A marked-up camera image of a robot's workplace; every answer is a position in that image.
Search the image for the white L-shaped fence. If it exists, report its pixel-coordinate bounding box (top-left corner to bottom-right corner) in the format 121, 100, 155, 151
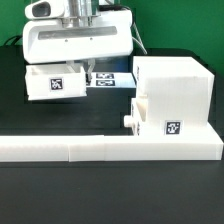
0, 126, 224, 162

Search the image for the marker tag sheet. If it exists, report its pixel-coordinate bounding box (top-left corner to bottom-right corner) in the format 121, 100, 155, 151
88, 72, 136, 88

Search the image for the white drawer tray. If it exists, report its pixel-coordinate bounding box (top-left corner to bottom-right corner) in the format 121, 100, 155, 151
25, 64, 86, 100
124, 97, 147, 136

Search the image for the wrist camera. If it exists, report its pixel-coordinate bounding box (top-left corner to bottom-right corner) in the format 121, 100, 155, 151
25, 0, 65, 20

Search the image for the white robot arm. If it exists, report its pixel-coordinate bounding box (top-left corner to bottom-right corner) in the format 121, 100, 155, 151
23, 0, 133, 80

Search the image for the white drawer cabinet box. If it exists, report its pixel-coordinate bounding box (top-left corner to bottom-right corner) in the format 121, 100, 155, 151
133, 56, 214, 135

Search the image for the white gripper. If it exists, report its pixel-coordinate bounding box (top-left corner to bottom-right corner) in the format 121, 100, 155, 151
23, 10, 133, 84

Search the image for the white cable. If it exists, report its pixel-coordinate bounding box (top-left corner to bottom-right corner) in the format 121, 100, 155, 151
131, 23, 148, 56

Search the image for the black cable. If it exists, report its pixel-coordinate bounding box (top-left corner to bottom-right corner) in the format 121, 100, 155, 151
2, 35, 24, 47

